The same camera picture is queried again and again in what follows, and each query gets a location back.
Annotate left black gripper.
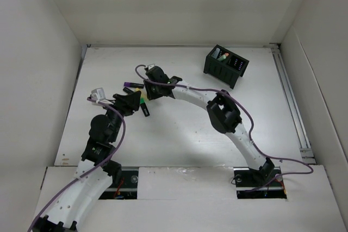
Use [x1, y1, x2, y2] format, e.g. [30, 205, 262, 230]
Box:
[101, 91, 140, 142]

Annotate black purple-capped marker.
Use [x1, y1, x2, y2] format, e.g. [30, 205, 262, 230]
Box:
[123, 82, 144, 89]

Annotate yellow pastel highlighter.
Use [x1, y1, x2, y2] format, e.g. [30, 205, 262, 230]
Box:
[141, 93, 148, 101]

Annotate purple cable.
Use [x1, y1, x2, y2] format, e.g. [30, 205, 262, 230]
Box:
[134, 64, 315, 192]
[27, 96, 126, 232]

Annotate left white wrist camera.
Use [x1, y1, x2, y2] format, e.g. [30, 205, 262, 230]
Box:
[90, 88, 112, 104]

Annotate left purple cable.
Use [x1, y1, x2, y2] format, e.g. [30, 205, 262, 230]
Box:
[27, 96, 126, 232]

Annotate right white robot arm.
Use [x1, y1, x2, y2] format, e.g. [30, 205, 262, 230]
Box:
[144, 64, 274, 187]

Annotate green pastel highlighter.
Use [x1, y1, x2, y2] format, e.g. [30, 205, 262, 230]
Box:
[218, 55, 228, 61]

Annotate black two-compartment organizer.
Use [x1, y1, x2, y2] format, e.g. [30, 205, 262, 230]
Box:
[203, 45, 249, 89]

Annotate blue pastel highlighter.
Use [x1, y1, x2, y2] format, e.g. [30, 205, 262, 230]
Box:
[211, 48, 221, 59]

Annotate yellow-capped black marker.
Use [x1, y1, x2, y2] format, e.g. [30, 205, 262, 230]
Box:
[123, 87, 141, 94]

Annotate aluminium side rail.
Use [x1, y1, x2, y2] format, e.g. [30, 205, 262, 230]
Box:
[270, 45, 317, 165]

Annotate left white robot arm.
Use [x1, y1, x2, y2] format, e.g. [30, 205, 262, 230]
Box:
[29, 88, 141, 231]

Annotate black green-capped highlighter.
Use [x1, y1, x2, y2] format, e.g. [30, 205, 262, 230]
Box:
[140, 98, 150, 117]

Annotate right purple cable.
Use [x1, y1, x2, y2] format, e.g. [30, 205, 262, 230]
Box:
[134, 64, 315, 192]

